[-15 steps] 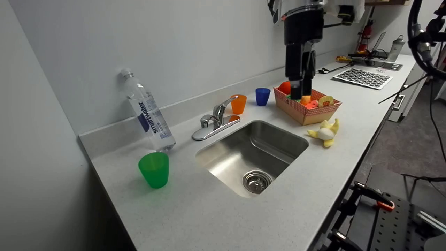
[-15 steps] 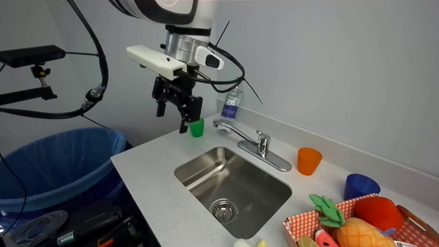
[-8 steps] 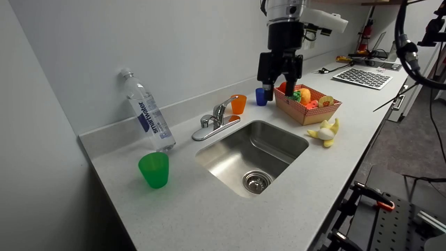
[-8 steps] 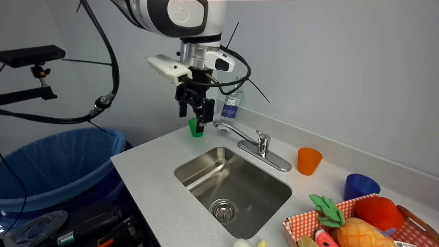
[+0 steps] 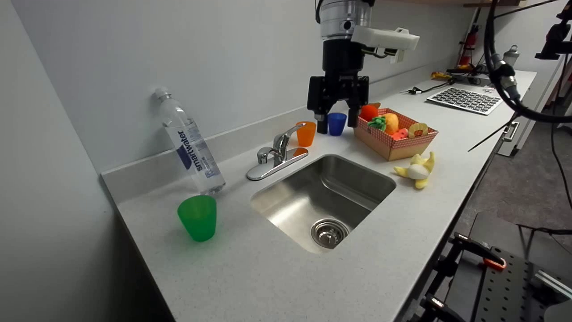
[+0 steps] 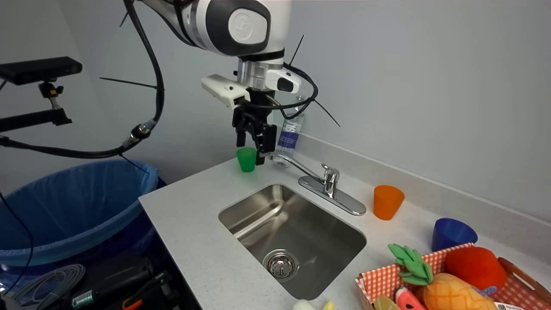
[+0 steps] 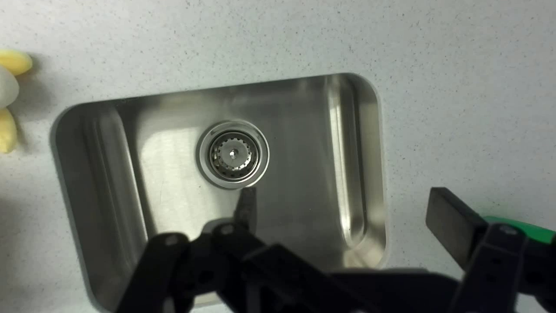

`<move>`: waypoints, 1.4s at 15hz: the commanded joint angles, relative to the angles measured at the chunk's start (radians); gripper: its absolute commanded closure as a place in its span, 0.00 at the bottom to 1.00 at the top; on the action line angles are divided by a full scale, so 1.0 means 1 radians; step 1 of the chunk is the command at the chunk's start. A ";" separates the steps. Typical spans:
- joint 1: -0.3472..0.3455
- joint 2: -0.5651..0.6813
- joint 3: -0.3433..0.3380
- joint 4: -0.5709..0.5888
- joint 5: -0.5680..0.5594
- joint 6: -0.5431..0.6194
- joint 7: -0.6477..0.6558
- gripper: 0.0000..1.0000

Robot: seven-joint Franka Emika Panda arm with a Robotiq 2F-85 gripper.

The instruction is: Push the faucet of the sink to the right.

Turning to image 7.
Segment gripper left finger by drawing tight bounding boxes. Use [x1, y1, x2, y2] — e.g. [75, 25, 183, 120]
[115, 187, 370, 313]

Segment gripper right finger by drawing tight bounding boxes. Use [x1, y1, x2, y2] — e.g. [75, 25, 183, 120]
[425, 187, 556, 313]

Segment stainless steel sink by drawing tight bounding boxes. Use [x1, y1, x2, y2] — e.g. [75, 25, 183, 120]
[50, 73, 387, 313]

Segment round metal sink strainer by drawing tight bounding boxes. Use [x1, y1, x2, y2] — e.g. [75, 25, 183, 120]
[195, 120, 270, 190]

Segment yellow and white soft toy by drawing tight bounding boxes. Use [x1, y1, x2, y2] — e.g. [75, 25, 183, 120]
[0, 49, 33, 154]

